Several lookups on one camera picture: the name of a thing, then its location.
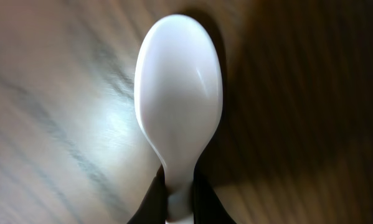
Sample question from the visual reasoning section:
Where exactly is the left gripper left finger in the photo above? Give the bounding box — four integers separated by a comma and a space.
127, 166, 168, 224

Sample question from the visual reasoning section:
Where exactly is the white plastic spoon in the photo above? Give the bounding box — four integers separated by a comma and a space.
134, 14, 223, 223

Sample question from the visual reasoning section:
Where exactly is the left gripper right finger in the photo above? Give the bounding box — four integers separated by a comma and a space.
192, 170, 236, 224

